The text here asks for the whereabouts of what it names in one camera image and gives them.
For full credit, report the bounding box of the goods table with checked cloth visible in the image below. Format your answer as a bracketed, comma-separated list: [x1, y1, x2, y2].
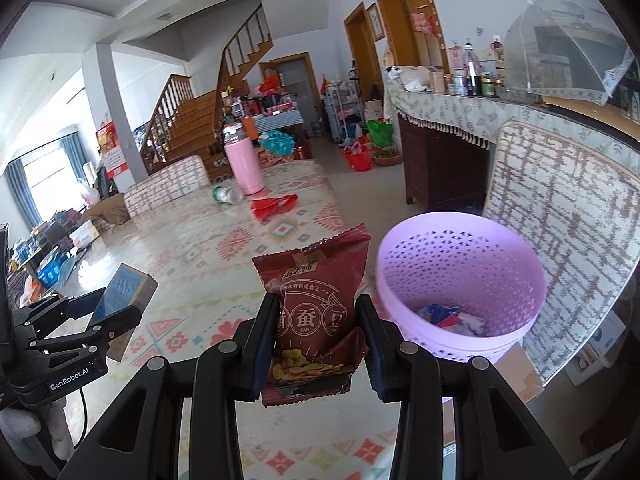
[222, 77, 306, 136]

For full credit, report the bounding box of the patterned chair back right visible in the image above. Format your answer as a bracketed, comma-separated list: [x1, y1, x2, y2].
[482, 121, 640, 386]

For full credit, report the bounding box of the patterned tablecloth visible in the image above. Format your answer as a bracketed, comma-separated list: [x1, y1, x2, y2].
[65, 160, 401, 480]

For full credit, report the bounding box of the metal rack shelf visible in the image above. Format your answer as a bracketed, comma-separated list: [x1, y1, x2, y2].
[325, 80, 363, 141]

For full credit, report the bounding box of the dark hanging clothing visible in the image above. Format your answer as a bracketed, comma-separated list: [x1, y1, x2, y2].
[95, 165, 118, 198]

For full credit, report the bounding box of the blue toothpaste box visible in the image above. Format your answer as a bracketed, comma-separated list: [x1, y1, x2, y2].
[90, 264, 159, 362]

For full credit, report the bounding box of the grey door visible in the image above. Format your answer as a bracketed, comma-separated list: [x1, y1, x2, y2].
[272, 55, 321, 111]

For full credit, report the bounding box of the wooden staircase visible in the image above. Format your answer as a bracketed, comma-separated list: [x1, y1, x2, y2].
[139, 4, 276, 176]

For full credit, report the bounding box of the blue window curtain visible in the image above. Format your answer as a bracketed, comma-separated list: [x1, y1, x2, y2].
[62, 132, 88, 181]

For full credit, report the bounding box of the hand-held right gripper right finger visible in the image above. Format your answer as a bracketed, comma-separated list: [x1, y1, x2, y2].
[354, 294, 571, 480]

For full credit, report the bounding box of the patterned chair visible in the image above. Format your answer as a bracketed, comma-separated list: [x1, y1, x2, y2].
[482, 121, 640, 386]
[123, 155, 212, 218]

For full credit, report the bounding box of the teal bag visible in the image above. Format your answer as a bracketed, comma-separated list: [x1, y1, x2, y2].
[260, 130, 296, 156]

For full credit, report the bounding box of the red door decoration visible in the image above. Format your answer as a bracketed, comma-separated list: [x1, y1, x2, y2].
[412, 10, 438, 36]

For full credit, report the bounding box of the blue carton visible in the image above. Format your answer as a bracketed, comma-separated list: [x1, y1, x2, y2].
[37, 255, 76, 286]

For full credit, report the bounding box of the clear plastic bottle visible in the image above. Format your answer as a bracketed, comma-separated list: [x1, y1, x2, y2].
[462, 40, 483, 97]

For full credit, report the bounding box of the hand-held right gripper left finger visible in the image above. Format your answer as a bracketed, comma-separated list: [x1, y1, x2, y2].
[57, 292, 281, 480]

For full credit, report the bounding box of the floral fringed sideboard cloth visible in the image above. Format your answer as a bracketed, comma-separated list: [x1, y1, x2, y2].
[387, 80, 640, 173]

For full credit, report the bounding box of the framed wall picture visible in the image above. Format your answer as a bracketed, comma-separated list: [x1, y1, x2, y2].
[366, 3, 386, 42]

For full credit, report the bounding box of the dark wooden sideboard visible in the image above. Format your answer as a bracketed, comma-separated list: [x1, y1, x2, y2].
[397, 115, 493, 211]

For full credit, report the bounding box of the red wall calendar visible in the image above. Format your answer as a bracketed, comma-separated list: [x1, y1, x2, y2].
[96, 120, 126, 178]

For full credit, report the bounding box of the red plastic basket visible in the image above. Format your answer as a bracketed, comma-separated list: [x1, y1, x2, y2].
[345, 142, 372, 172]

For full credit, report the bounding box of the red plastic wrapper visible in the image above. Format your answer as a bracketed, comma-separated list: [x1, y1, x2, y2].
[250, 194, 299, 221]

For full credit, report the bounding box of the spice jar with green cap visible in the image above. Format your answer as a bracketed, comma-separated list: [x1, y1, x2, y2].
[212, 186, 245, 206]

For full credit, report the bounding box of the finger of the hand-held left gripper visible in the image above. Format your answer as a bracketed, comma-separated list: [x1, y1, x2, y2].
[27, 305, 143, 361]
[12, 287, 110, 336]

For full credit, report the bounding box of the brown cardboard box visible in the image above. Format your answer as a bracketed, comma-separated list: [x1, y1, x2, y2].
[492, 342, 546, 403]

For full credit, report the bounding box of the person's left hand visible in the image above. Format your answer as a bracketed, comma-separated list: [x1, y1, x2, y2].
[0, 397, 75, 461]

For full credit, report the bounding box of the white cardboard box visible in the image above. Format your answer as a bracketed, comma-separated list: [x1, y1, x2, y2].
[70, 220, 101, 248]

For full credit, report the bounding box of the mesh food cover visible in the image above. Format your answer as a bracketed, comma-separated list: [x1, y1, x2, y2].
[501, 0, 636, 106]

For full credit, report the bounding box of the pink thermos bottle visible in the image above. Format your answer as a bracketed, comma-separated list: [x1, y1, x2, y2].
[222, 125, 266, 196]

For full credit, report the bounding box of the pink plastic wastebasket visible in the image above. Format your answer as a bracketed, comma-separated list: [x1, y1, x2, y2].
[375, 211, 547, 365]

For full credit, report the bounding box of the white and blue box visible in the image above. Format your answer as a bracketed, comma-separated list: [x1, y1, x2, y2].
[570, 310, 626, 386]

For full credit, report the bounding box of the dark red snack packet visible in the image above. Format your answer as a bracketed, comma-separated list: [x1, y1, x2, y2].
[251, 224, 372, 407]

